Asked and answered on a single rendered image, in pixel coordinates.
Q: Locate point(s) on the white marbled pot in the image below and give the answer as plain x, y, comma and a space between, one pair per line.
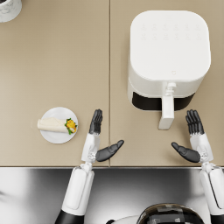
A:
8, 9

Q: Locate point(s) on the chicken roll wrap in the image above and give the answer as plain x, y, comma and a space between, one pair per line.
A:
54, 124

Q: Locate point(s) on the pale white air fryer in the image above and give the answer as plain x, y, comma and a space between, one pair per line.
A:
170, 46

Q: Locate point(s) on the round white plate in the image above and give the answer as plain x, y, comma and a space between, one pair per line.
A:
55, 135

